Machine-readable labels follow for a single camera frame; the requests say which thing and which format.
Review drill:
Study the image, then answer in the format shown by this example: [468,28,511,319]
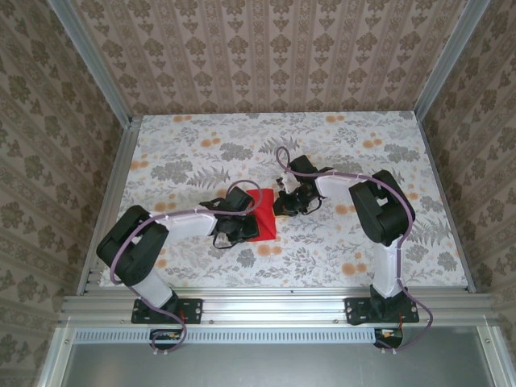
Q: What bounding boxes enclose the red square paper sheet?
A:
[244,187,279,243]

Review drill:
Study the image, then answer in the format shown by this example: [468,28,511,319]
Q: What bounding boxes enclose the grey sheet metal panel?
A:
[38,326,505,387]

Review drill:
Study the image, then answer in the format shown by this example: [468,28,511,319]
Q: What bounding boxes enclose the floral patterned table cover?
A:
[98,112,472,289]

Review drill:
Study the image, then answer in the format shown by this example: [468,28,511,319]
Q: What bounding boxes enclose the black connector board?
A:
[372,328,404,349]
[149,328,188,351]

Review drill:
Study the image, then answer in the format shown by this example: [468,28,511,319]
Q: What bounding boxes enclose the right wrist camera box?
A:
[276,173,299,194]

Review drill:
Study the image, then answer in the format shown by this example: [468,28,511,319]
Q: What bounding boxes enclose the right gripper thin black wire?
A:
[300,195,324,215]

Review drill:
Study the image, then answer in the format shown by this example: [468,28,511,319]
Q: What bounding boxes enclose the gripper thin black wire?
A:
[211,231,245,250]
[300,195,324,215]

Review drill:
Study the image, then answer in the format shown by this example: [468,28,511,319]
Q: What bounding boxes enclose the left gripper thin black wire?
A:
[211,231,245,250]

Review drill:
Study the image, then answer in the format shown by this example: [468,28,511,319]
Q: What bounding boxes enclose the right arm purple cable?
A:
[276,145,435,356]

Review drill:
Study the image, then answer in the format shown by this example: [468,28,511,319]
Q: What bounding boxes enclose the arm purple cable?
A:
[276,145,435,356]
[108,180,263,356]

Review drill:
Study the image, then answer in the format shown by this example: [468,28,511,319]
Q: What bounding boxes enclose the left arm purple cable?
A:
[108,180,263,356]

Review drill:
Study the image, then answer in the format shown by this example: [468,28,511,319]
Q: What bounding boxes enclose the long aluminium mounting rail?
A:
[60,288,495,323]

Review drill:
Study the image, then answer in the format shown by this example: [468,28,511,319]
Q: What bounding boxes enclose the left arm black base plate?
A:
[131,297,203,325]

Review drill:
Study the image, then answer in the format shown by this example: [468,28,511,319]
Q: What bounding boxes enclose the grey slotted cable duct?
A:
[74,327,376,341]

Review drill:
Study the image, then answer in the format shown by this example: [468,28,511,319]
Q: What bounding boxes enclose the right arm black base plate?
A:
[343,297,420,326]

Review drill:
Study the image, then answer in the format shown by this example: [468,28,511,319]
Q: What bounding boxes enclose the aluminium side rail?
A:
[414,111,477,293]
[75,115,143,295]

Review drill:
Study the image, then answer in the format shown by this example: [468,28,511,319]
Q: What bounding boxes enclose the aluminium frame post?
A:
[412,0,493,118]
[48,0,135,127]

